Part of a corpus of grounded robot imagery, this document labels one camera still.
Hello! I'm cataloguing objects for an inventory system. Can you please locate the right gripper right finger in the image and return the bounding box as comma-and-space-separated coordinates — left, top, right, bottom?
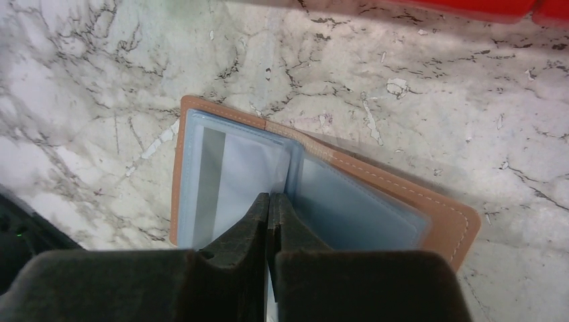
268, 193, 472, 321

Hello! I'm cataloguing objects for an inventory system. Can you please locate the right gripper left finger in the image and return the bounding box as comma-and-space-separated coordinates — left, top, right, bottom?
1, 193, 270, 321

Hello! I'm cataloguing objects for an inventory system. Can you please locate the tan leather card holder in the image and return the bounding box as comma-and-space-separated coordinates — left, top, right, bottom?
170, 95, 481, 269

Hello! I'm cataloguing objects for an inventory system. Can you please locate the red plastic bin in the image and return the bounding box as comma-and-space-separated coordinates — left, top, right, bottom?
389, 0, 536, 23
531, 0, 569, 28

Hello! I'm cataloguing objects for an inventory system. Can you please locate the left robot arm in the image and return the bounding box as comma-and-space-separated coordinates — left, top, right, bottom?
1, 186, 81, 294

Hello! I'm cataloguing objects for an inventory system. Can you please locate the silver card in holder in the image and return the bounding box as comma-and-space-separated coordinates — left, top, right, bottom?
191, 128, 291, 248

